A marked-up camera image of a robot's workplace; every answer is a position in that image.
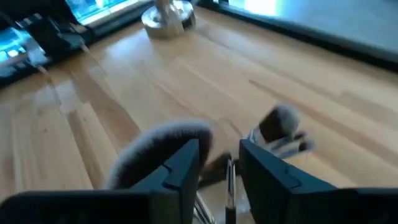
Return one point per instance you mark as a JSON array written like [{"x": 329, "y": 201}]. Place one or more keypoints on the large fluffy powder brush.
[{"x": 149, "y": 146}]

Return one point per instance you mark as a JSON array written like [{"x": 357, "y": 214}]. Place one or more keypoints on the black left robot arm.
[{"x": 49, "y": 37}]

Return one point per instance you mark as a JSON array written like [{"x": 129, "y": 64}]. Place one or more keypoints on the black aluminium table frame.
[{"x": 311, "y": 39}]

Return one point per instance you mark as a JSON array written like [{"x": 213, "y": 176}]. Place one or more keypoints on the medium fluffy makeup brush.
[{"x": 280, "y": 121}]

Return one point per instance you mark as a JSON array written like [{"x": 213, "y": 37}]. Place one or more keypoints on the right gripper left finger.
[{"x": 140, "y": 205}]

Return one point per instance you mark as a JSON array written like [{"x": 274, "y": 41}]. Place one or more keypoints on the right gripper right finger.
[{"x": 280, "y": 199}]

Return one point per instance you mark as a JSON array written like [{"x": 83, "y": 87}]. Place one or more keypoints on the table lamp white shade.
[{"x": 168, "y": 25}]

